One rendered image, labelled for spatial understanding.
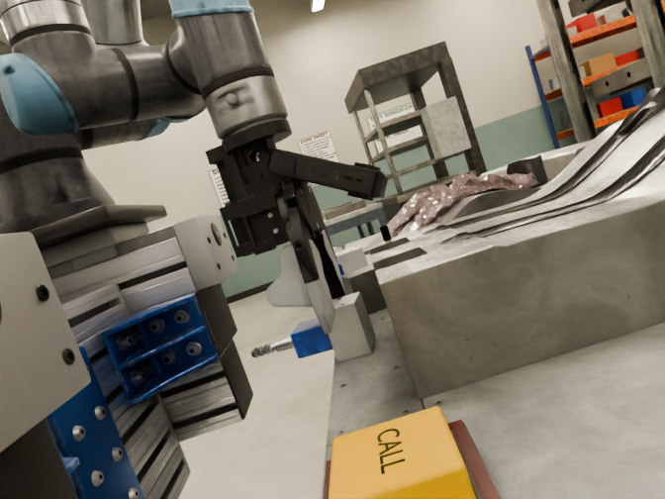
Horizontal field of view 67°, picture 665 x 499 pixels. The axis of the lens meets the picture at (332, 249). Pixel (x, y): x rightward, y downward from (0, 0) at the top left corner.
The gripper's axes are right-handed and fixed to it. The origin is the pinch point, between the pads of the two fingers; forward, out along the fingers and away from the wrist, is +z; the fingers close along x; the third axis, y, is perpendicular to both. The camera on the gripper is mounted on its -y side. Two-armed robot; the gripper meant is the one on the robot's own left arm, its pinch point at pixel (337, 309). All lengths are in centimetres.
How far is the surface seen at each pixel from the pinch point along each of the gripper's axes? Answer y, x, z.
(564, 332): -18.3, 14.0, 3.1
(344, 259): 1.0, -17.2, -2.7
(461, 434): -10.1, 25.4, 2.6
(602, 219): -22.9, 13.3, -3.7
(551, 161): -31.8, -33.7, -5.5
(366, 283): -1.4, -13.5, 0.7
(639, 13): -70, -83, -28
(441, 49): -69, -472, -115
